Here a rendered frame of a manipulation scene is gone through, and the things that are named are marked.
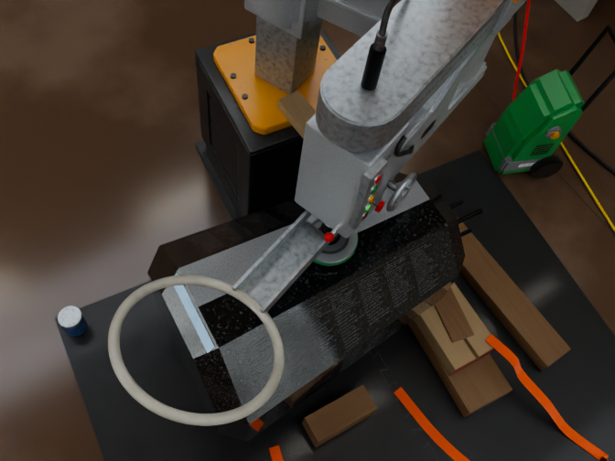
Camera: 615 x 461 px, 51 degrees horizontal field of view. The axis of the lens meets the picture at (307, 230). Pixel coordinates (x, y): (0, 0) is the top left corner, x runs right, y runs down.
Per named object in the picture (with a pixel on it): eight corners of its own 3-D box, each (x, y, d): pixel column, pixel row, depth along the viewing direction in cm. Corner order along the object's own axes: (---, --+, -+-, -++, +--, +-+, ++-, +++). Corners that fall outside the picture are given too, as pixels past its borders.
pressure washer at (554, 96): (533, 127, 378) (608, 14, 302) (555, 176, 362) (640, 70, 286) (477, 134, 372) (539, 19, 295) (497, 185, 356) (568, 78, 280)
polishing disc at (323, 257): (368, 245, 234) (369, 243, 233) (320, 273, 227) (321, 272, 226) (334, 201, 241) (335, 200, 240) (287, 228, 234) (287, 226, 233)
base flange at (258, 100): (210, 54, 284) (210, 47, 280) (308, 25, 298) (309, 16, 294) (256, 138, 265) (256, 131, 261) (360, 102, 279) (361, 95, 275)
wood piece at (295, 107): (277, 107, 269) (277, 99, 264) (297, 97, 272) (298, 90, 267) (304, 140, 262) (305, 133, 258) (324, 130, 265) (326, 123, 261)
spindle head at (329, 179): (355, 139, 228) (380, 48, 188) (406, 174, 223) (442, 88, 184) (292, 206, 212) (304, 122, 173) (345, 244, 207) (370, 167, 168)
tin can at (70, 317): (88, 316, 298) (81, 305, 286) (86, 336, 293) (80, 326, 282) (65, 316, 296) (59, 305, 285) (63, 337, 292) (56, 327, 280)
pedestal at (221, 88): (194, 144, 350) (185, 46, 285) (303, 108, 368) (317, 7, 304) (244, 243, 324) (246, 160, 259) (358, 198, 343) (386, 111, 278)
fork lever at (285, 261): (352, 152, 230) (355, 144, 225) (396, 182, 225) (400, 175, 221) (222, 286, 199) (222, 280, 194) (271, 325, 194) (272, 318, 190)
